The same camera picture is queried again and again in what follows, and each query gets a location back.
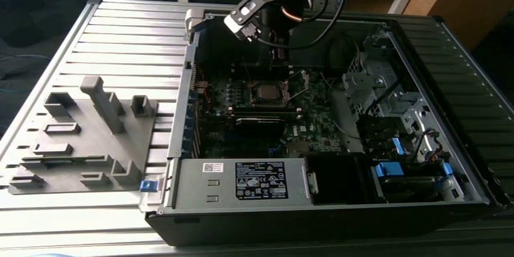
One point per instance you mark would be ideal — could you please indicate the silver CPU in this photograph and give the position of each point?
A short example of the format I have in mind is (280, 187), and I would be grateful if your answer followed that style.
(268, 91)

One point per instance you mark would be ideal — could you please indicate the metal locking lever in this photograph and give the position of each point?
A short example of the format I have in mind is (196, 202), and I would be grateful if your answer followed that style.
(300, 90)

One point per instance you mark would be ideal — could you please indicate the CPU socket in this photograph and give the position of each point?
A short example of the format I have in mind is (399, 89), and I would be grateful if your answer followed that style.
(272, 103)

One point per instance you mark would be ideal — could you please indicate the black RAM slot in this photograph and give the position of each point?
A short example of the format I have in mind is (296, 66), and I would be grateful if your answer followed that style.
(267, 114)
(264, 109)

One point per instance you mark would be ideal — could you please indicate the grey case latch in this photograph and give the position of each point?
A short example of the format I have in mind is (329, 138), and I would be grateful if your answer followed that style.
(193, 19)

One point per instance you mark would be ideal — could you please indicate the silver metal drive cage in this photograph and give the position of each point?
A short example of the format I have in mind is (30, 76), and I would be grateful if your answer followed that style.
(360, 82)

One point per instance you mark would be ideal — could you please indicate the black graphics card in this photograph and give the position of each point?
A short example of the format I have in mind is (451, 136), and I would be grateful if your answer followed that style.
(260, 121)

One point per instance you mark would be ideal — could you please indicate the green motherboard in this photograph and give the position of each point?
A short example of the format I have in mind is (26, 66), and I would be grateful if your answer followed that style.
(316, 130)

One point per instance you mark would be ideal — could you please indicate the brown chipset heatsink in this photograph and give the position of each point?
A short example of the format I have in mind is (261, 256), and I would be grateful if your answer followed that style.
(297, 147)

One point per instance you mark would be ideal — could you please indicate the blue disk carrier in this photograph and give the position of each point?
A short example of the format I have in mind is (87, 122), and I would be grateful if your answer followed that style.
(395, 146)
(387, 169)

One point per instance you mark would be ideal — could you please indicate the black fan shroud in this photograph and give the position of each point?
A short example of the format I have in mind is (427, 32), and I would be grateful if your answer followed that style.
(336, 178)

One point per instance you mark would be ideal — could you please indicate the grey power supply unit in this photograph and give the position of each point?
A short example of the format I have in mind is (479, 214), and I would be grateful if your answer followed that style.
(200, 184)

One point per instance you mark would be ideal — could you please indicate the grey parts rack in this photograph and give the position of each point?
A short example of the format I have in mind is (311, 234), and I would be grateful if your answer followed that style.
(92, 148)

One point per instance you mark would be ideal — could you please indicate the blue case latch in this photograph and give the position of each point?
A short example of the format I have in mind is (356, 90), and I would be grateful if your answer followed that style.
(147, 185)

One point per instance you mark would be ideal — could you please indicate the black PC case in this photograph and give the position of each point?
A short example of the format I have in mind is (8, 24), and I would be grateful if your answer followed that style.
(280, 227)

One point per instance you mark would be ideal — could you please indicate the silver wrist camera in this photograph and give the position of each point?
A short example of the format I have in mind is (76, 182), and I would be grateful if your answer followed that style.
(244, 13)

